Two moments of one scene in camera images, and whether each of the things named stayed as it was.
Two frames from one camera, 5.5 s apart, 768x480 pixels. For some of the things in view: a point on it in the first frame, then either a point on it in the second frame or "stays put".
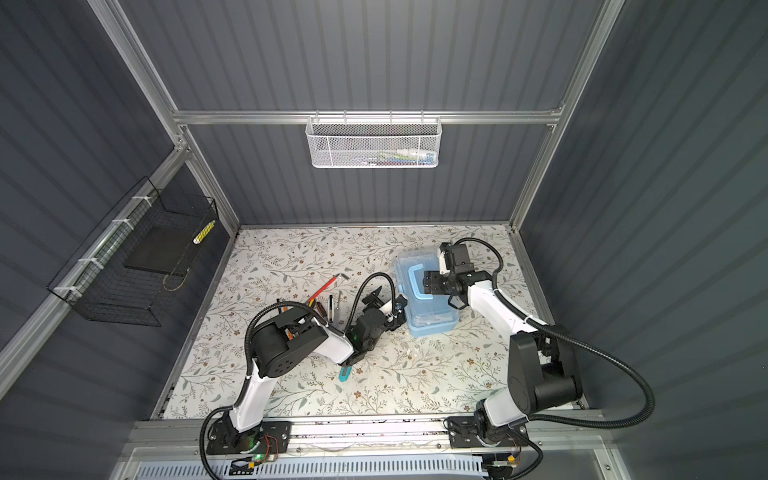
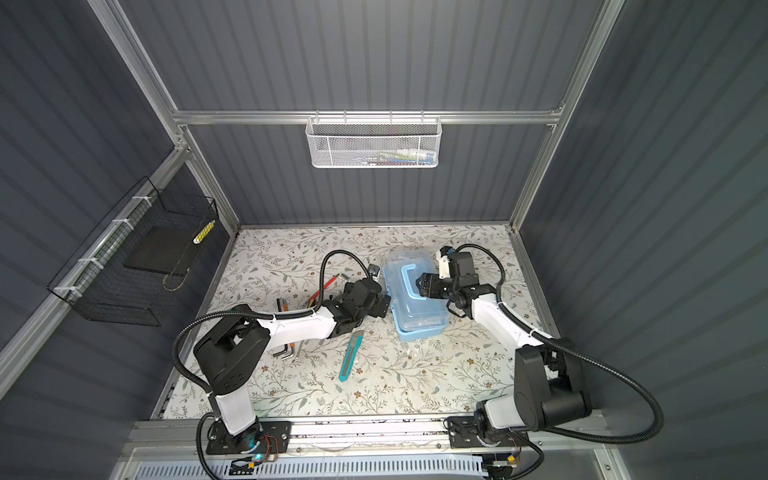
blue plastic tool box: (426, 315) stays put
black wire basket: (123, 269) stays put
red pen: (324, 287) stays put
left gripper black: (370, 300) → (381, 306)
